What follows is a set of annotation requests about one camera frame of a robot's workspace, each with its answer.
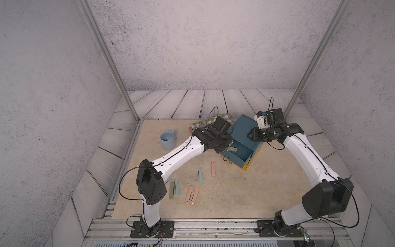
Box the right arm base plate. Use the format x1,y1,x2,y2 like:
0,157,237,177
254,220,303,238

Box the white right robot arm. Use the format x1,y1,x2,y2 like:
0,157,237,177
247,123,354,237

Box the light blue mug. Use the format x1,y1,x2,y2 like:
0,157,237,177
159,129,177,150

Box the aluminium frame post left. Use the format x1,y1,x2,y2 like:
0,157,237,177
77,0,140,122

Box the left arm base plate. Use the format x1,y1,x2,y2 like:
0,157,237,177
130,220,174,239

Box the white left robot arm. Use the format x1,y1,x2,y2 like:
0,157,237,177
136,124,233,230

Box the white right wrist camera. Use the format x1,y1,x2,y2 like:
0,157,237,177
254,111,267,129

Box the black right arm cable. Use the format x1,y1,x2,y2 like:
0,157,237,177
266,96,361,247

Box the mint green folding knife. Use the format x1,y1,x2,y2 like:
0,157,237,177
198,168,204,184
174,178,180,196

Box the aluminium frame post right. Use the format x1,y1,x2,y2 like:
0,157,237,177
284,0,351,117

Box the teal pull-out drawer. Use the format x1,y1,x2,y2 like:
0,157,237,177
221,140,254,170

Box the teal drawer cabinet box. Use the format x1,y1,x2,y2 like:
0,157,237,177
228,115,261,151

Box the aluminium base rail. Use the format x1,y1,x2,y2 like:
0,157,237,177
82,219,354,247

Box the aluminium frame post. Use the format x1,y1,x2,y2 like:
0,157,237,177
284,0,351,117
77,0,140,122

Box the green checkered cloth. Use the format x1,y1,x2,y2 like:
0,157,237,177
191,113,234,130

